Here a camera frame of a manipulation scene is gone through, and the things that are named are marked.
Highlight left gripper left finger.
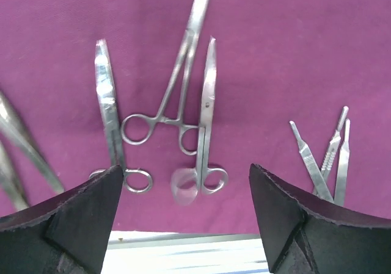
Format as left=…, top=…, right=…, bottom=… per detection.
left=1, top=166, right=123, bottom=273

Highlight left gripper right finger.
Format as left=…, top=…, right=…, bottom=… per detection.
left=249, top=164, right=390, bottom=274

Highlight steel scalpel handle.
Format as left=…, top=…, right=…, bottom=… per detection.
left=320, top=106, right=349, bottom=182
left=334, top=118, right=351, bottom=206
left=289, top=121, right=334, bottom=203

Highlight steel tweezers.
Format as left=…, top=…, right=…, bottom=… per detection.
left=1, top=92, right=65, bottom=193
left=1, top=143, right=29, bottom=211

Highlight steel scissors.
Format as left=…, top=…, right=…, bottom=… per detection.
left=170, top=37, right=228, bottom=206

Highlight steel hemostat forceps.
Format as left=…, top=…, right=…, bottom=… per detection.
left=120, top=0, right=213, bottom=156

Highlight purple surgical cloth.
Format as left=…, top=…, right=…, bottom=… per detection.
left=1, top=0, right=390, bottom=234

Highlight aluminium front rail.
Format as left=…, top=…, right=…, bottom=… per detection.
left=101, top=231, right=269, bottom=273

